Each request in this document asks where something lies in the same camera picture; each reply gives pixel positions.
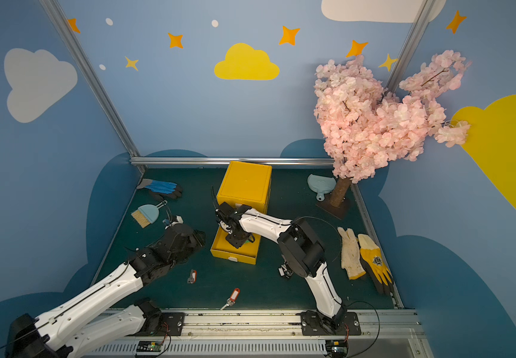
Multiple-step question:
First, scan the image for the yellow drawer cabinet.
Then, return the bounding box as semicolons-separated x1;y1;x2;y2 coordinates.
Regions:
216;161;272;213

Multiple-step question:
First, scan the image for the yellow bottom drawer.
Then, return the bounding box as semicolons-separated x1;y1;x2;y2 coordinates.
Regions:
210;228;261;265

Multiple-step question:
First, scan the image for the key with red tag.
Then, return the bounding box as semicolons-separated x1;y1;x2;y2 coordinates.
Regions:
221;288;240;310

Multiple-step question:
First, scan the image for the key with black fob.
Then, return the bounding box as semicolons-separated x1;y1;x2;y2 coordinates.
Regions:
278;264;293;280

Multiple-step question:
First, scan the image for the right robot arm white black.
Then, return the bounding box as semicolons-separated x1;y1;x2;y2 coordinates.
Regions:
215;202;347;334

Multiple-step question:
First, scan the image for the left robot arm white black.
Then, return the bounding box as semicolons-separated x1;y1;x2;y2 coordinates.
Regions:
4;222;206;357

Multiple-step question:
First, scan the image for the small blue hand brush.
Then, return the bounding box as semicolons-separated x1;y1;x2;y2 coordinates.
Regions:
131;201;167;228

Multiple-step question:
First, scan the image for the blue black work glove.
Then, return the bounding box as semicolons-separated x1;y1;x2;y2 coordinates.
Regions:
136;178;183;201

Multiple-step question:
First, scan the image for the light blue dustpan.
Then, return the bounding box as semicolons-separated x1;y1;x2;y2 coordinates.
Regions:
307;174;337;202

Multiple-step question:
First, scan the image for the left controller board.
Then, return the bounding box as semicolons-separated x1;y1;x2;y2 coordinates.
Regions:
136;340;165;356

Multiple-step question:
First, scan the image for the controller board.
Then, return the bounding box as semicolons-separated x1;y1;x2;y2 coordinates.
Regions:
325;340;348;358
136;340;165;356

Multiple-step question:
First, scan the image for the yellow work glove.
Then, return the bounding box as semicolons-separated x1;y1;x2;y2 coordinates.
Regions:
357;234;393;295

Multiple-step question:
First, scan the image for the pink cherry blossom tree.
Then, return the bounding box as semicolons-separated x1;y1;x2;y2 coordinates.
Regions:
314;50;471;207

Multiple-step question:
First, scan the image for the right controller board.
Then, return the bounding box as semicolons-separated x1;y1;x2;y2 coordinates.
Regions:
325;340;348;358

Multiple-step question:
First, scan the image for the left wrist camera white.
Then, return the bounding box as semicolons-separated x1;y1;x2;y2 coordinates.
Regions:
168;216;183;226

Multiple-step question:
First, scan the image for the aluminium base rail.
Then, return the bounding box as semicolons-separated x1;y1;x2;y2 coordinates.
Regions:
82;309;434;357

